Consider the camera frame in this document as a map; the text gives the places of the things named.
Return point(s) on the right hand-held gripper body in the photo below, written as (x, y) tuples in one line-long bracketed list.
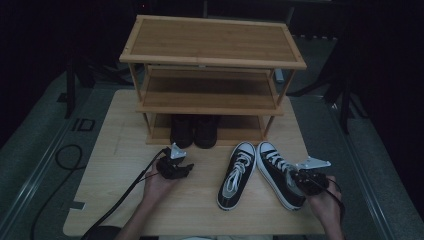
[(311, 181)]

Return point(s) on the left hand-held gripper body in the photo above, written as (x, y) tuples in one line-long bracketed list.
[(170, 166)]

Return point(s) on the black white canvas sneaker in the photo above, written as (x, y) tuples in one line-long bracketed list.
[(236, 176), (278, 176)]

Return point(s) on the bamboo shoe rack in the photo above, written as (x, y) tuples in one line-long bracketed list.
[(213, 40)]

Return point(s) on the person's left hand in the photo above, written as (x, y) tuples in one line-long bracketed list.
[(156, 188)]

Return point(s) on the person's right hand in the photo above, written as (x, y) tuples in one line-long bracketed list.
[(325, 203)]

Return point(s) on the black boot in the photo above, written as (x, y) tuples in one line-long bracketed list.
[(181, 131), (206, 131)]

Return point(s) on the black metal stand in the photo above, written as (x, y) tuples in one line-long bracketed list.
[(345, 106)]

